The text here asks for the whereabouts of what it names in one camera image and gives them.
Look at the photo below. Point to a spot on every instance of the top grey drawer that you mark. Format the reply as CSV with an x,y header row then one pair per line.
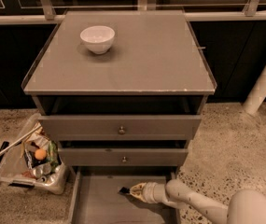
x,y
120,127

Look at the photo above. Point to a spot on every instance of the black rxbar chocolate wrapper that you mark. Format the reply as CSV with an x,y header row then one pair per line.
x,y
124,190

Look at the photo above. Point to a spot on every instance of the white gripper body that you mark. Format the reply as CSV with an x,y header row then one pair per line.
x,y
149,192

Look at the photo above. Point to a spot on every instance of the white diagonal pole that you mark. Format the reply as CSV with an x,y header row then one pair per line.
x,y
257,95

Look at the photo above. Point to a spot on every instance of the bottom grey drawer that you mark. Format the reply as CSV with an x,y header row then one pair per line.
x,y
97,198

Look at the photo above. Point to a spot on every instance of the white stick on bin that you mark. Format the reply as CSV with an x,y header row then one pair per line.
x,y
6,149

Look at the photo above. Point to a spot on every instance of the metal railing frame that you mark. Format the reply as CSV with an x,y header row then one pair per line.
x,y
138,10

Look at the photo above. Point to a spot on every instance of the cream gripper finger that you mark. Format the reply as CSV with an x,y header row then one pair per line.
x,y
139,196
137,188

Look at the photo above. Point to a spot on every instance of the green snack packet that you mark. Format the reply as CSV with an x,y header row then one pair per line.
x,y
52,156

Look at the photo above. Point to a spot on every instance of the clear plastic bin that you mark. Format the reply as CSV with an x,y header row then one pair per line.
x,y
16,166

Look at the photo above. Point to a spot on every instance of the middle grey drawer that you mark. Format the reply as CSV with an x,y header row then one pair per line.
x,y
123,153

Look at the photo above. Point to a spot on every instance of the orange ball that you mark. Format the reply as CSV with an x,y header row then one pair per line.
x,y
40,154

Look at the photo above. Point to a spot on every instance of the grey drawer cabinet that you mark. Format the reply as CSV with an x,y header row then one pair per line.
x,y
153,68

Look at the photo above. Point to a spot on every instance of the silver can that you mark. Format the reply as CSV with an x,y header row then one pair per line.
x,y
42,169

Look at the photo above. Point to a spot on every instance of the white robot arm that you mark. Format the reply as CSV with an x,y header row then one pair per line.
x,y
246,206

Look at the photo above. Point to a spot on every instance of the grey drawer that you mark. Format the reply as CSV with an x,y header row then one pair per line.
x,y
120,127
97,198
123,153

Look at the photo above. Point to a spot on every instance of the white ceramic bowl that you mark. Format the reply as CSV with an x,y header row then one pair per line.
x,y
98,39

